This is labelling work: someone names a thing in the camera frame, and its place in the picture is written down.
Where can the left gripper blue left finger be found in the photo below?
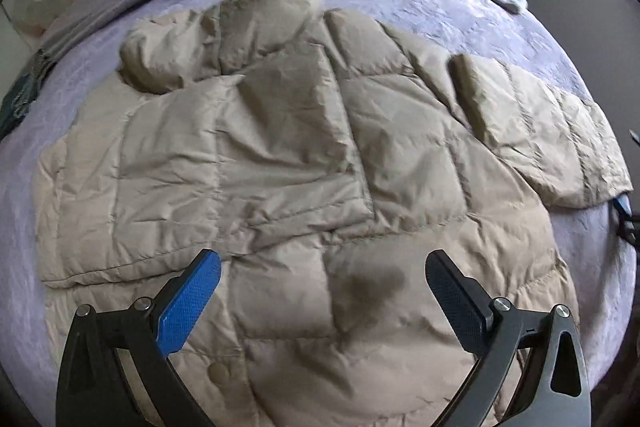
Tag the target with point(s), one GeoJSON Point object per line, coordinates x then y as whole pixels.
{"type": "Point", "coordinates": [93, 388]}

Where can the dark teal folded jeans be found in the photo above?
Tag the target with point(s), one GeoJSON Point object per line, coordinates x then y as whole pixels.
{"type": "Point", "coordinates": [15, 104]}

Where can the lavender embossed bed cover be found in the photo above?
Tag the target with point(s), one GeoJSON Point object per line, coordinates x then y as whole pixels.
{"type": "Point", "coordinates": [82, 49]}

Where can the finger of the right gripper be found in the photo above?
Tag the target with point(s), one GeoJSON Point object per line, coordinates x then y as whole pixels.
{"type": "Point", "coordinates": [628, 222]}

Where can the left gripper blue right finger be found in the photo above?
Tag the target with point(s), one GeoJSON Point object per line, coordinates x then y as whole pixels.
{"type": "Point", "coordinates": [553, 388]}

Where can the beige quilted puffer jacket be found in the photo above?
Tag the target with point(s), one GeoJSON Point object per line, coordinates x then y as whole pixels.
{"type": "Point", "coordinates": [323, 154]}

